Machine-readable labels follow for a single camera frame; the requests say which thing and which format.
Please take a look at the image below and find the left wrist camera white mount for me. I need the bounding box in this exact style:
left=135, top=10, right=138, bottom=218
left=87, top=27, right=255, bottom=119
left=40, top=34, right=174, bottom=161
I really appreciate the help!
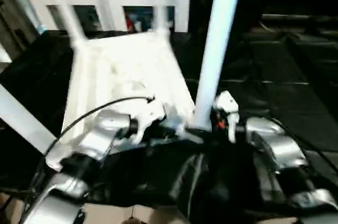
left=130, top=99, right=166, bottom=143

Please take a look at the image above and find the black left wrist camera cable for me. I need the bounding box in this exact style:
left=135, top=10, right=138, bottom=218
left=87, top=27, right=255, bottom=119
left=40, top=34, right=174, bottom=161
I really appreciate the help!
left=20, top=96, right=157, bottom=209

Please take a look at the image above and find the white plastic table leg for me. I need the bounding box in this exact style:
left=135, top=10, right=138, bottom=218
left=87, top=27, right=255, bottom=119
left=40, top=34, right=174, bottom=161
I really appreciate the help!
left=194, top=0, right=245, bottom=132
left=152, top=0, right=172, bottom=38
left=52, top=0, right=88, bottom=48
left=0, top=81, right=57, bottom=156

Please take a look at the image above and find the black plastic mat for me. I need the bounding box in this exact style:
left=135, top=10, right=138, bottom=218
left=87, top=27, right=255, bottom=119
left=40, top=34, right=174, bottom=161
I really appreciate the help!
left=0, top=28, right=338, bottom=221

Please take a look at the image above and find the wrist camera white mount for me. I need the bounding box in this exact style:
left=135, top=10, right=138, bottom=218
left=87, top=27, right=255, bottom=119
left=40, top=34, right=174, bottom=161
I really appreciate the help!
left=130, top=99, right=166, bottom=143
left=213, top=90, right=240, bottom=145

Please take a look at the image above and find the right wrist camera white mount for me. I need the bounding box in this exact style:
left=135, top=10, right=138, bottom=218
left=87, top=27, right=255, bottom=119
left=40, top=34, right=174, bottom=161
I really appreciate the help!
left=213, top=90, right=240, bottom=145

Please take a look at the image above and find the long grey metal bar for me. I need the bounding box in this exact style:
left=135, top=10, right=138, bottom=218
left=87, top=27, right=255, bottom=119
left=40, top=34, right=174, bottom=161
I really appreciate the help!
left=261, top=14, right=338, bottom=24

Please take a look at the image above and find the white plastic table top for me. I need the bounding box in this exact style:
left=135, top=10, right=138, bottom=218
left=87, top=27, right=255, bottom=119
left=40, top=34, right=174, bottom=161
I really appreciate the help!
left=44, top=30, right=204, bottom=172

